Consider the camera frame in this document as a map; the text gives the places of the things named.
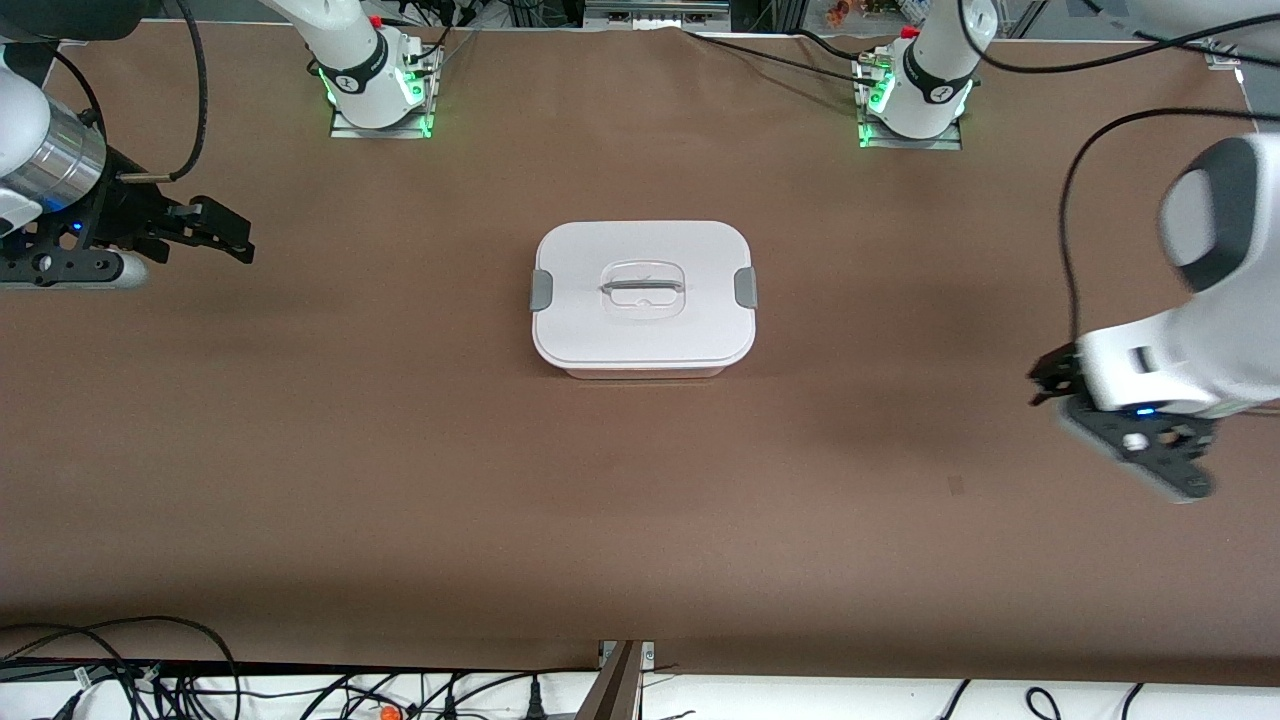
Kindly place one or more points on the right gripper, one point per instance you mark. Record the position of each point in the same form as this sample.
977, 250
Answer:
122, 212

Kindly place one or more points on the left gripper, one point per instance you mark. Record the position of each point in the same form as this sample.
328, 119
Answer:
1056, 377

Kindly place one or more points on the white box lid grey latches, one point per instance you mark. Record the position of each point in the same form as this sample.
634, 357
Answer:
640, 330

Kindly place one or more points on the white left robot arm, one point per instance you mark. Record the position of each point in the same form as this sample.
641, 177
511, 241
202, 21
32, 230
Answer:
1255, 330

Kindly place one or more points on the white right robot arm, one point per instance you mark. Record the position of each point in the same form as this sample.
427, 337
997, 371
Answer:
345, 50

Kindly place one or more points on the translucent pink plastic box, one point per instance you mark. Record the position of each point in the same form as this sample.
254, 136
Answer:
640, 373

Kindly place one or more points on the aluminium corner profile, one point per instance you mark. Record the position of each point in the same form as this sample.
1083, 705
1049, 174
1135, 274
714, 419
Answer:
1225, 55

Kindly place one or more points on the colourful background figurines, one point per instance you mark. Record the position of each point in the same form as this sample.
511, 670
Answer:
840, 12

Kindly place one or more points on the brown table cover sheet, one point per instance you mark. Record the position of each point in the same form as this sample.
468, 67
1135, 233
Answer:
640, 520

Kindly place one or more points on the aluminium support beam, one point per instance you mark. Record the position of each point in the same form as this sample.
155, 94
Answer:
615, 690

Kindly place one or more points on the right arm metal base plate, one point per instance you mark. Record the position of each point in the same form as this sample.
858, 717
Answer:
350, 130

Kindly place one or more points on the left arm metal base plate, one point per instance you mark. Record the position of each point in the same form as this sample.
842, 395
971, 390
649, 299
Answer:
945, 143

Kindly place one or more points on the aluminium frame rail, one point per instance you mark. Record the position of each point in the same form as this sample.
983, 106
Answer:
655, 15

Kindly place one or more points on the small metal bracket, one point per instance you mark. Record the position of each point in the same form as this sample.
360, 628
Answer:
648, 652

